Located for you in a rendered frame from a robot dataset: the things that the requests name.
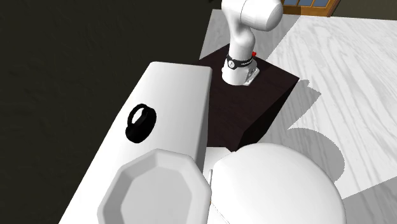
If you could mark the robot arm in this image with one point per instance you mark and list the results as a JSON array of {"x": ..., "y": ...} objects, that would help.
[{"x": 241, "y": 37}]

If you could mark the white toilet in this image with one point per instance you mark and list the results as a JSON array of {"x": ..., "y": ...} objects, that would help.
[{"x": 173, "y": 93}]

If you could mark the dark robot stand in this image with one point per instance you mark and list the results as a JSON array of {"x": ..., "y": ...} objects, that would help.
[{"x": 242, "y": 111}]

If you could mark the white octagonal plate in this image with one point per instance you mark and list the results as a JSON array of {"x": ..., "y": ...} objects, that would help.
[{"x": 155, "y": 192}]

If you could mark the wooden framed window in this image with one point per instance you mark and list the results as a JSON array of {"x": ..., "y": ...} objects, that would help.
[{"x": 310, "y": 5}]

